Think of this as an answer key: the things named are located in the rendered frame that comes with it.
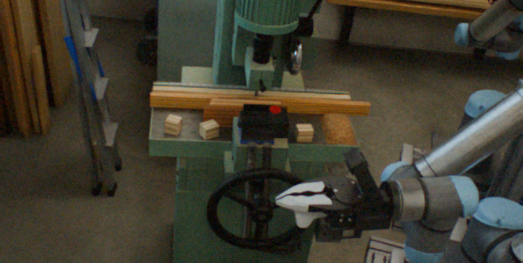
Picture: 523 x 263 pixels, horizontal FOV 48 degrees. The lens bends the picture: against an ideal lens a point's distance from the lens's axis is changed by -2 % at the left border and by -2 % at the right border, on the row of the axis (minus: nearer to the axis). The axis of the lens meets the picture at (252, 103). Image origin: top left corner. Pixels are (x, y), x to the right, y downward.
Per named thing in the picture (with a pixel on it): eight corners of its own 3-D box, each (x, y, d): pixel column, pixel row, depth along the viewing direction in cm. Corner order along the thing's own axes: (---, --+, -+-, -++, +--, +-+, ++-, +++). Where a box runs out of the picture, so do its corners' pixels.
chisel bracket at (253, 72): (247, 95, 171) (249, 69, 166) (243, 69, 183) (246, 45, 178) (272, 95, 172) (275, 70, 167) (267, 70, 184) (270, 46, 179)
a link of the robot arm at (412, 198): (427, 195, 100) (409, 167, 107) (403, 197, 99) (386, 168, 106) (418, 229, 104) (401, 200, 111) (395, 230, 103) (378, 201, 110)
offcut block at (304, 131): (297, 142, 169) (298, 131, 167) (293, 135, 172) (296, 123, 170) (311, 141, 170) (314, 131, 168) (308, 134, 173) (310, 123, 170)
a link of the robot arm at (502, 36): (480, 47, 197) (491, 17, 191) (512, 51, 198) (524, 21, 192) (488, 59, 191) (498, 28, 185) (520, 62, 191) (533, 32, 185)
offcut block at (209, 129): (212, 129, 170) (212, 118, 168) (218, 135, 167) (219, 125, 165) (198, 133, 167) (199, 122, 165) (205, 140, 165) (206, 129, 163)
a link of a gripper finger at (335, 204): (310, 218, 97) (360, 215, 99) (310, 211, 97) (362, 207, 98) (302, 200, 101) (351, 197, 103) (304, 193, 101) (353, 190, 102)
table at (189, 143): (145, 178, 158) (145, 161, 155) (151, 113, 183) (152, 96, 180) (364, 184, 166) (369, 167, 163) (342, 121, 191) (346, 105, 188)
